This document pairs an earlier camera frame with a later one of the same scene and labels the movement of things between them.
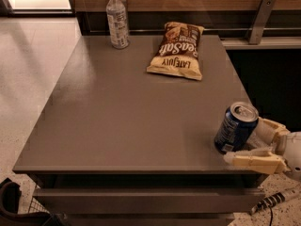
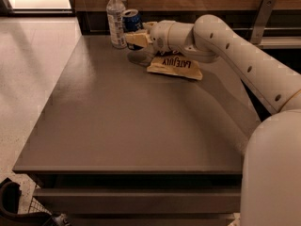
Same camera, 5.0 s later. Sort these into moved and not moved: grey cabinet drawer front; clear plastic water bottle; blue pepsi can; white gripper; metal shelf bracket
Moved: blue pepsi can; white gripper
Not moved: metal shelf bracket; clear plastic water bottle; grey cabinet drawer front
